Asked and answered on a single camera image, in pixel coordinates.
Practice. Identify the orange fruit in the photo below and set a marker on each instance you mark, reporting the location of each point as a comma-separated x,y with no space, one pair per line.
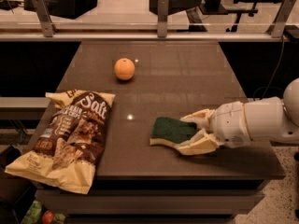
124,69

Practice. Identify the red tomato under table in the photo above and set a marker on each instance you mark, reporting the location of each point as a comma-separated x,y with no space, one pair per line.
47,217

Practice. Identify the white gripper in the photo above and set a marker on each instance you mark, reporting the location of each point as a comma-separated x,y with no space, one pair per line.
228,124

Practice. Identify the metal rail bracket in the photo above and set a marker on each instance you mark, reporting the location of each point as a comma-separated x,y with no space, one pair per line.
276,29
162,13
47,26

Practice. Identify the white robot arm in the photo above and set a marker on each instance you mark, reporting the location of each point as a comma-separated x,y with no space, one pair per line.
274,119

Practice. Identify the green and yellow sponge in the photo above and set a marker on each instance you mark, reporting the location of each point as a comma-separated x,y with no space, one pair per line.
171,132

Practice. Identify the right metal rail bracket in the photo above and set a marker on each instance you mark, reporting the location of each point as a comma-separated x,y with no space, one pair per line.
276,29

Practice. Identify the left metal rail bracket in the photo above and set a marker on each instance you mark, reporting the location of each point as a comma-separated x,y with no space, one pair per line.
47,26

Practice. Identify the brown chip bag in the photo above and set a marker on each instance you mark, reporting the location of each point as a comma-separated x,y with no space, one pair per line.
67,153

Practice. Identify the middle metal rail bracket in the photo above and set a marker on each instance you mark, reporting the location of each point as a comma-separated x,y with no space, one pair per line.
162,13

